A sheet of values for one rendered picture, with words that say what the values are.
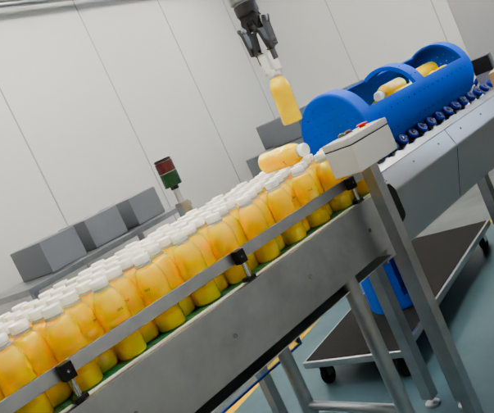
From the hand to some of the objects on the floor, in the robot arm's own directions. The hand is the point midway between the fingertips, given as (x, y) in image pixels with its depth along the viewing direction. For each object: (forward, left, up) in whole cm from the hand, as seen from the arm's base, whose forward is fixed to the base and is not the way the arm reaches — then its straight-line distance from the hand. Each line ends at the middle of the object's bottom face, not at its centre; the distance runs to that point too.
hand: (269, 62), depth 200 cm
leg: (-11, -109, -145) cm, 182 cm away
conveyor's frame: (+33, +77, -134) cm, 158 cm away
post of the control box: (-12, +21, -140) cm, 142 cm away
